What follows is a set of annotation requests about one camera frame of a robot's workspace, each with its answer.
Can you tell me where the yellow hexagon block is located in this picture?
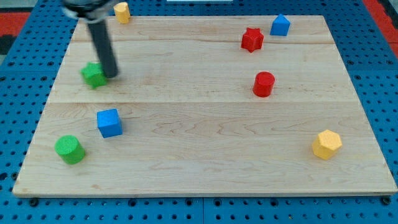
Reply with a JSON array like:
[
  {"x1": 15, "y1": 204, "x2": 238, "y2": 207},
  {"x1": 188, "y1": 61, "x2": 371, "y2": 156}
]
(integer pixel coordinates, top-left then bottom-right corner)
[{"x1": 312, "y1": 129, "x2": 343, "y2": 160}]

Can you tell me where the blue cube block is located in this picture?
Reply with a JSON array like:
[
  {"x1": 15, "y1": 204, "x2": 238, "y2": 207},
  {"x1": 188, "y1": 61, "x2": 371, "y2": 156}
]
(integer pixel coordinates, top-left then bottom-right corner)
[{"x1": 96, "y1": 108, "x2": 123, "y2": 138}]

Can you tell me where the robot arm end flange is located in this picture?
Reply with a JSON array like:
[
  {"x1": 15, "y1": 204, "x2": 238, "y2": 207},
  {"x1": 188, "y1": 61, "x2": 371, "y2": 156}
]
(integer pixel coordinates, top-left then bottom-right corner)
[{"x1": 61, "y1": 0, "x2": 118, "y2": 24}]

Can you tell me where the red star block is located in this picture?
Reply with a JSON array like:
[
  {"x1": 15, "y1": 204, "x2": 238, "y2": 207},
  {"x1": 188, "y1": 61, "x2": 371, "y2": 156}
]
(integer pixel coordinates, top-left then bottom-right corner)
[{"x1": 241, "y1": 27, "x2": 264, "y2": 53}]

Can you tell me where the green star block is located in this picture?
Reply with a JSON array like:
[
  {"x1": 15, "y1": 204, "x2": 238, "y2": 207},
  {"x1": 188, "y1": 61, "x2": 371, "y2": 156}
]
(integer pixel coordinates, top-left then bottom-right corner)
[{"x1": 80, "y1": 62, "x2": 107, "y2": 89}]

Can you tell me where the red cylinder block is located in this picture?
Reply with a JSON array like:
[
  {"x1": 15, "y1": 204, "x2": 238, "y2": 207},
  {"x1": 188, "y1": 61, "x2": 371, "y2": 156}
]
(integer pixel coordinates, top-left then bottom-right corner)
[{"x1": 252, "y1": 72, "x2": 275, "y2": 97}]

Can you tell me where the green cylinder block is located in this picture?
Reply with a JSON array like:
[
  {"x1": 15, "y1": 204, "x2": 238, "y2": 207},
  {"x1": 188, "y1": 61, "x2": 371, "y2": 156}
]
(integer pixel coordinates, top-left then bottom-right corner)
[{"x1": 55, "y1": 135, "x2": 85, "y2": 164}]

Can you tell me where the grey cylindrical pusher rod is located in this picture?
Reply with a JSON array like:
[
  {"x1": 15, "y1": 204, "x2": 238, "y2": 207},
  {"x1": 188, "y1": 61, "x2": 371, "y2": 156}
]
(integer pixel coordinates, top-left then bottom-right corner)
[{"x1": 88, "y1": 20, "x2": 119, "y2": 78}]

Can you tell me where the yellow cylinder block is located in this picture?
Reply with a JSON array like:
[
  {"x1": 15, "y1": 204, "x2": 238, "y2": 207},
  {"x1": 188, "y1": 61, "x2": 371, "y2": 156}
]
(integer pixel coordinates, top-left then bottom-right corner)
[{"x1": 113, "y1": 2, "x2": 131, "y2": 24}]

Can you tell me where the blue triangular prism block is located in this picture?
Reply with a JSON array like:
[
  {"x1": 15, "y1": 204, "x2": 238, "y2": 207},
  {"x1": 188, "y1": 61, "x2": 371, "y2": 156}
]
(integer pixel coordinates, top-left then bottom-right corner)
[{"x1": 270, "y1": 14, "x2": 290, "y2": 36}]

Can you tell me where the wooden board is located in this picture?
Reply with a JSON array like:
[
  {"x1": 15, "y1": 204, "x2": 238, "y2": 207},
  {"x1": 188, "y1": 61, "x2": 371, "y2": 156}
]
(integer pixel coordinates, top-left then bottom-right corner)
[{"x1": 13, "y1": 16, "x2": 397, "y2": 198}]

